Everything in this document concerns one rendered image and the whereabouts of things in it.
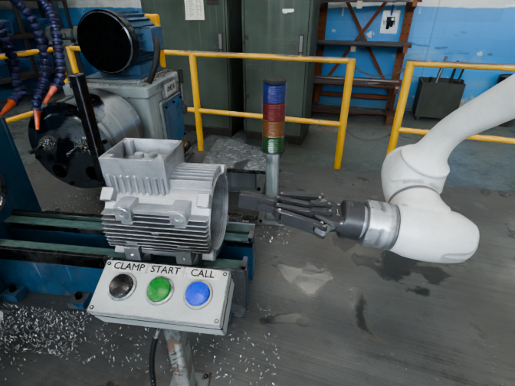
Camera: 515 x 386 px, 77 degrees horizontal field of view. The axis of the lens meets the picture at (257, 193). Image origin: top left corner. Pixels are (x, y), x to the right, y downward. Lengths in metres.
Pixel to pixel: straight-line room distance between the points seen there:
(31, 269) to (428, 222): 0.82
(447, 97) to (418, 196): 4.38
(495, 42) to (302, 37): 2.89
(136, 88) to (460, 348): 1.06
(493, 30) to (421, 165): 4.83
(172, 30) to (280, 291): 3.50
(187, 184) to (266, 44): 3.05
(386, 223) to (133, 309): 0.43
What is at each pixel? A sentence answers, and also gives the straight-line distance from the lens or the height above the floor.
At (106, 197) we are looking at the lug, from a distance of 0.64.
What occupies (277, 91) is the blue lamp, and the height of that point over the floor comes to 1.19.
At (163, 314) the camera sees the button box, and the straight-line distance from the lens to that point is 0.43.
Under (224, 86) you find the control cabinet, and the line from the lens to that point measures 3.80.
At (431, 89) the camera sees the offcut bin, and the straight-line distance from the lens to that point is 4.98.
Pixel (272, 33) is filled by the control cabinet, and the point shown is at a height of 1.14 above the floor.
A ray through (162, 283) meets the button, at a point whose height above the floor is 1.07.
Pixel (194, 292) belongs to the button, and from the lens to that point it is 0.42.
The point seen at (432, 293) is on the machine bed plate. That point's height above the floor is 0.80.
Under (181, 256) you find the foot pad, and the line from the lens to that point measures 0.62.
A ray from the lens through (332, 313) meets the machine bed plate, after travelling 0.76.
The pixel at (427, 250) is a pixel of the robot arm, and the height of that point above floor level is 1.00.
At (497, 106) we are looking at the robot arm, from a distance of 0.60.
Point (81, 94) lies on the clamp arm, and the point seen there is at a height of 1.21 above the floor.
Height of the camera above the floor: 1.38
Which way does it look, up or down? 30 degrees down
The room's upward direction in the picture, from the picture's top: straight up
